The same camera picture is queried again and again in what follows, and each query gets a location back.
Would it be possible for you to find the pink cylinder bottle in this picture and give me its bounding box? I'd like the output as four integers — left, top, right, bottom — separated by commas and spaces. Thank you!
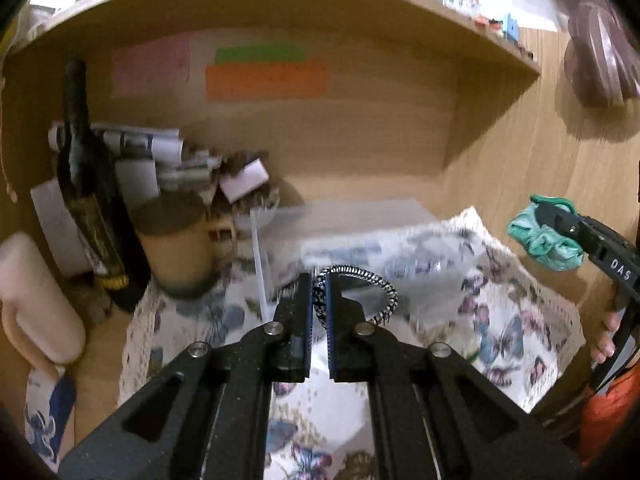
1, 232, 86, 365

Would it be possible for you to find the person's hand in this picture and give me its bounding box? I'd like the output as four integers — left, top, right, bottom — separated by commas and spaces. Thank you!
590, 312, 620, 364

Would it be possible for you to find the stack of papers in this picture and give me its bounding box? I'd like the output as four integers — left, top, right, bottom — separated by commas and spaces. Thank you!
49, 122, 221, 206

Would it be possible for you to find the green sticky note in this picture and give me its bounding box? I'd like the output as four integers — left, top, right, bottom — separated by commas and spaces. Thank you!
215, 44, 306, 65

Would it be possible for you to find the pink curtain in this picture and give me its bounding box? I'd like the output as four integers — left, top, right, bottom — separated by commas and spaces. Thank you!
553, 0, 639, 108

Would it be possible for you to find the pink sticky note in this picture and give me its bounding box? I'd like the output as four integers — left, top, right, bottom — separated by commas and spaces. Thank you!
111, 32, 191, 99

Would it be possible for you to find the teal scrunchie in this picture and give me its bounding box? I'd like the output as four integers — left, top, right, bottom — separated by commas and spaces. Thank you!
506, 194, 584, 272

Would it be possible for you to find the dark glass bottle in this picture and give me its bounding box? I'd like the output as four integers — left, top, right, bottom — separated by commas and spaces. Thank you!
56, 61, 151, 313

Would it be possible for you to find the clear plastic bin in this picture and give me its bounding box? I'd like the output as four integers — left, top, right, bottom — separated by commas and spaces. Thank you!
248, 200, 484, 334

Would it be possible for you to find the orange sticky note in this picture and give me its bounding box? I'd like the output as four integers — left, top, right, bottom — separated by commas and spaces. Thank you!
205, 62, 330, 102

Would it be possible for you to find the wooden shelf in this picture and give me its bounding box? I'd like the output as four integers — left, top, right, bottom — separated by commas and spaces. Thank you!
12, 0, 540, 74

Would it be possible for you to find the brown ceramic mug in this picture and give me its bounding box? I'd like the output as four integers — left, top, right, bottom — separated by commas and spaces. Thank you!
131, 192, 236, 298

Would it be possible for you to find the white small box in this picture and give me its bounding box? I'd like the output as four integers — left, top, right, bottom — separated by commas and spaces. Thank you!
219, 158, 269, 204

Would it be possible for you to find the black white braided headband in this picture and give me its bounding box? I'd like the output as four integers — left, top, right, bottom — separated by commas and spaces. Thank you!
312, 263, 399, 328

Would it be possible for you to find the butterfly print cloth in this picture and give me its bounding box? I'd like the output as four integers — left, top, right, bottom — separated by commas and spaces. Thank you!
117, 207, 585, 479

